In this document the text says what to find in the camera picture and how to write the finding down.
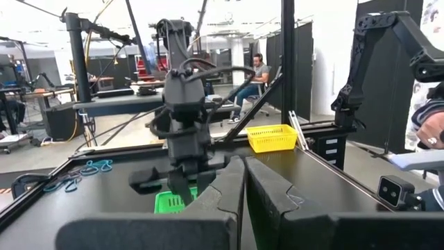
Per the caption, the green plastic basket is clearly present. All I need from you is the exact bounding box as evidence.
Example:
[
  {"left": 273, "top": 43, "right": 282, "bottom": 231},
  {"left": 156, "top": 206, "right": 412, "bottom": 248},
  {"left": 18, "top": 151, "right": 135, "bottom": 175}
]
[{"left": 153, "top": 186, "right": 198, "bottom": 215}]

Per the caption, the black partition wall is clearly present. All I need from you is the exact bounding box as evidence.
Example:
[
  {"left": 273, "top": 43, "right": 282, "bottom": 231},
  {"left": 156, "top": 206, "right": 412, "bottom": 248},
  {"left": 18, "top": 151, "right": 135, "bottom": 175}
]
[
  {"left": 348, "top": 0, "right": 425, "bottom": 154},
  {"left": 266, "top": 22, "right": 314, "bottom": 122}
]

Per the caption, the black table-level camera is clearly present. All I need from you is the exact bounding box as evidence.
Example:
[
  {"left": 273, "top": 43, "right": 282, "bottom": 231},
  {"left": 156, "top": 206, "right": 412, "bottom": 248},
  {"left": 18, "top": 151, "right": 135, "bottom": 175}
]
[{"left": 377, "top": 175, "right": 416, "bottom": 210}]

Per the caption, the dark grey table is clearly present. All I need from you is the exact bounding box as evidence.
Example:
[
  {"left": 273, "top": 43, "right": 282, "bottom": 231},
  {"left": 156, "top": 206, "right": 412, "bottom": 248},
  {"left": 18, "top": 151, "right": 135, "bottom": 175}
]
[{"left": 72, "top": 92, "right": 240, "bottom": 122}]

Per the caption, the silver aluminium bar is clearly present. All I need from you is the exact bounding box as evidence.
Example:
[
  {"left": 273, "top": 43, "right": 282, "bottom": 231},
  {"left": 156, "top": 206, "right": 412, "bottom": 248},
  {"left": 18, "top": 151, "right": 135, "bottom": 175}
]
[{"left": 287, "top": 110, "right": 309, "bottom": 151}]

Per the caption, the black drawer unit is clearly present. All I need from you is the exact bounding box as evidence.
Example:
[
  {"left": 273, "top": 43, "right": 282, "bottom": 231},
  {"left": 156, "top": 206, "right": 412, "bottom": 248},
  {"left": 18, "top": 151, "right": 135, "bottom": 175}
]
[{"left": 310, "top": 131, "right": 350, "bottom": 171}]

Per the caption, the light grey board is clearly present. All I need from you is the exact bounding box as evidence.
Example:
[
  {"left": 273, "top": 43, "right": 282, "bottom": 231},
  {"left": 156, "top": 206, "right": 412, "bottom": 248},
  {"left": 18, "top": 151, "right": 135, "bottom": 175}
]
[{"left": 387, "top": 149, "right": 444, "bottom": 172}]

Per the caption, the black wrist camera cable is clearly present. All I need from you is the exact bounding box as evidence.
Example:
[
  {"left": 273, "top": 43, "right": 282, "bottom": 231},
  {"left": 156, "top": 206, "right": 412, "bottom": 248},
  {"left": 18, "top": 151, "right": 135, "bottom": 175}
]
[{"left": 180, "top": 57, "right": 256, "bottom": 105}]

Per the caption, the black rubber band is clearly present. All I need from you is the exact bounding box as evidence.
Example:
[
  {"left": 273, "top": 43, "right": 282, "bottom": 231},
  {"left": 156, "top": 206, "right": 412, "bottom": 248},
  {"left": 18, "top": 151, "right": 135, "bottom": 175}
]
[{"left": 51, "top": 165, "right": 83, "bottom": 185}]

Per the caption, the person's hand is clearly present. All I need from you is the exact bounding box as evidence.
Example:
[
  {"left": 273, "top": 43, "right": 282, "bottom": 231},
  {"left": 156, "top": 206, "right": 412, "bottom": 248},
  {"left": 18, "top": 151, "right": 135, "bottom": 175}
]
[{"left": 414, "top": 110, "right": 444, "bottom": 151}]

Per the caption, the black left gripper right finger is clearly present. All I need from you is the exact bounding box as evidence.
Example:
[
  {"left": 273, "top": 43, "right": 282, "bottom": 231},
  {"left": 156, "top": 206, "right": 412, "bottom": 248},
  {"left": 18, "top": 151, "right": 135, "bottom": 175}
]
[{"left": 244, "top": 156, "right": 334, "bottom": 250}]

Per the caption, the black box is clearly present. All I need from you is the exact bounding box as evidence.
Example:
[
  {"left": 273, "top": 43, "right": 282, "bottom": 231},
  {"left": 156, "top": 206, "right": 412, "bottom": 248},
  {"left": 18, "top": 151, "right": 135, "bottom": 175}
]
[{"left": 43, "top": 102, "right": 85, "bottom": 142}]

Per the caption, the person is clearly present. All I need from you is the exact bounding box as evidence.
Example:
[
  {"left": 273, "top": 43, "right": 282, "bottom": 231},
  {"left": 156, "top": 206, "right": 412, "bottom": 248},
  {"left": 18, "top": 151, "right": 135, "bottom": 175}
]
[
  {"left": 227, "top": 53, "right": 271, "bottom": 125},
  {"left": 404, "top": 81, "right": 444, "bottom": 213}
]

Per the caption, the black stand pole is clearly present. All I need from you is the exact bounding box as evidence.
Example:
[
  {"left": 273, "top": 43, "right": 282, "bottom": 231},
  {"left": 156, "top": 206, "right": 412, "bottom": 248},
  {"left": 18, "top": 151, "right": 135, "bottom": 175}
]
[{"left": 63, "top": 12, "right": 136, "bottom": 104}]

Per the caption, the black frame pillar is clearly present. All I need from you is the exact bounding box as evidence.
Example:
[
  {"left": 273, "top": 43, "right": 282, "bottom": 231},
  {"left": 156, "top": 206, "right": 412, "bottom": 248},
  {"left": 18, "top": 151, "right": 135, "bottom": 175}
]
[{"left": 280, "top": 0, "right": 296, "bottom": 126}]

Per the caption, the black diagonal frame strut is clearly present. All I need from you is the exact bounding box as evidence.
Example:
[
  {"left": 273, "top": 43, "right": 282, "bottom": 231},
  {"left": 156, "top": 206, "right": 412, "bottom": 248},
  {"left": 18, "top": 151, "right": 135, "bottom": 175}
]
[{"left": 223, "top": 74, "right": 284, "bottom": 144}]

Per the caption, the yellow plastic basket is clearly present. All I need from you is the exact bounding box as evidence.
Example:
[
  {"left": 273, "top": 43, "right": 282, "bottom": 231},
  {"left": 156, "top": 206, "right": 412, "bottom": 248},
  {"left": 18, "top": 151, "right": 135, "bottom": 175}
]
[{"left": 245, "top": 124, "right": 299, "bottom": 154}]

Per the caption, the blue rubber band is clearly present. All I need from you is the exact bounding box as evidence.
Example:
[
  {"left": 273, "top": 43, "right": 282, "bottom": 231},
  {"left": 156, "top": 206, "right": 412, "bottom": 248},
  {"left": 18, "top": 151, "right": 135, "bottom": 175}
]
[
  {"left": 79, "top": 158, "right": 114, "bottom": 176},
  {"left": 42, "top": 173, "right": 83, "bottom": 194}
]

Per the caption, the black frame clamp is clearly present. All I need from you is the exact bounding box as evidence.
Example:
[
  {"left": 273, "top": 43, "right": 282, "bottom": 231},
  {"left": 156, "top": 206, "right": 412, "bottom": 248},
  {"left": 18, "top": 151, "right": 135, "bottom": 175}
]
[{"left": 10, "top": 172, "right": 51, "bottom": 201}]

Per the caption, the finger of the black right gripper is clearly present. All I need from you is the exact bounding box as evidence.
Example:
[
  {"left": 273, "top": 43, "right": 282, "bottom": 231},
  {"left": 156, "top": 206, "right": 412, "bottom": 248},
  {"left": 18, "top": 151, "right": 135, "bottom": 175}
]
[
  {"left": 168, "top": 165, "right": 194, "bottom": 206},
  {"left": 196, "top": 169, "right": 217, "bottom": 196}
]

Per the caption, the red shelf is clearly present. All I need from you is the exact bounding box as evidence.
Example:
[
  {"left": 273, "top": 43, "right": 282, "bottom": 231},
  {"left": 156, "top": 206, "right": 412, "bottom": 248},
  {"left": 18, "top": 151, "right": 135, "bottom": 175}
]
[{"left": 137, "top": 57, "right": 169, "bottom": 79}]

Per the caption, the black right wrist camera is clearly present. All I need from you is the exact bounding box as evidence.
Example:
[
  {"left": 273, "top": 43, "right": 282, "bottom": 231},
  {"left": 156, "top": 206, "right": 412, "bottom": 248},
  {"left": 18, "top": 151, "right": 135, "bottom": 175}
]
[{"left": 162, "top": 71, "right": 206, "bottom": 114}]

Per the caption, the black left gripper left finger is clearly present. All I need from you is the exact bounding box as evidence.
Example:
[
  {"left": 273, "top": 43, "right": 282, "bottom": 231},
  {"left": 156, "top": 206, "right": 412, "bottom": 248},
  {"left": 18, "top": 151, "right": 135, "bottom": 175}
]
[{"left": 183, "top": 155, "right": 246, "bottom": 250}]

